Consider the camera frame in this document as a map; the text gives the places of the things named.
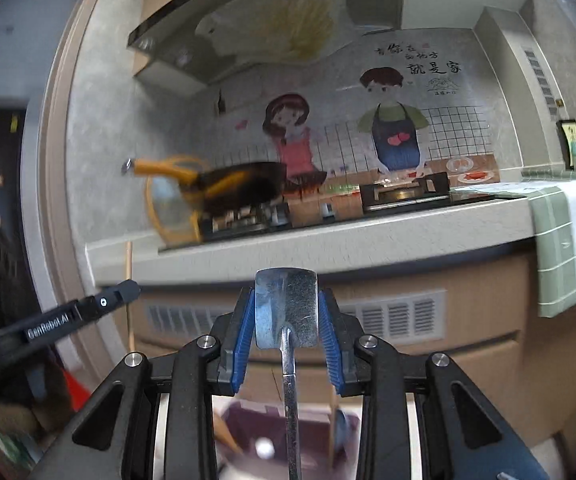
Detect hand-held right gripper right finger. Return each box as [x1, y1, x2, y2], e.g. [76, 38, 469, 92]
[317, 289, 551, 480]

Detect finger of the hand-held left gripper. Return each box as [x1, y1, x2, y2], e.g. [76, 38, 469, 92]
[0, 280, 142, 361]

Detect green checked towel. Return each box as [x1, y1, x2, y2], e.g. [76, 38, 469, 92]
[520, 170, 576, 318]

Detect dark wok with yellow handle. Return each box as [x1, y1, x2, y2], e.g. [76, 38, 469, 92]
[122, 156, 289, 221]

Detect black gas stove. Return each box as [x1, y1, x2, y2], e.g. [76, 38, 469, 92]
[158, 172, 494, 253]

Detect wooden spoon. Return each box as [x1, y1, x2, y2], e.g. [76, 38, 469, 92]
[213, 412, 243, 453]

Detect small wall vent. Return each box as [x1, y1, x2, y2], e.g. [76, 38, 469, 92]
[522, 47, 566, 121]

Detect maroon plastic utensil holder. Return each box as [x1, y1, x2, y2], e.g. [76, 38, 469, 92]
[215, 399, 363, 480]

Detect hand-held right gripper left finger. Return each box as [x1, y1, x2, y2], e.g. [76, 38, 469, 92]
[32, 287, 259, 480]

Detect cartoon wall poster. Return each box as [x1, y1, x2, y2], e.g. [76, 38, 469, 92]
[218, 35, 499, 211]

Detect range hood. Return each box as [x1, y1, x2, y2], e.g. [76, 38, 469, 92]
[128, 0, 403, 86]

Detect black box with yellow label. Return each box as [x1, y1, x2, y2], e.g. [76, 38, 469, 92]
[555, 118, 576, 171]

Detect shovel-shaped metal spoon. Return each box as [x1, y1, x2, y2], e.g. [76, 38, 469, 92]
[254, 267, 319, 480]

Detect blue plastic spoon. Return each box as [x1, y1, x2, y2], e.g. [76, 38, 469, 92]
[335, 407, 353, 441]

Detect stone kitchen countertop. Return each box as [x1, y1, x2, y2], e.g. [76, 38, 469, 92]
[85, 185, 576, 286]

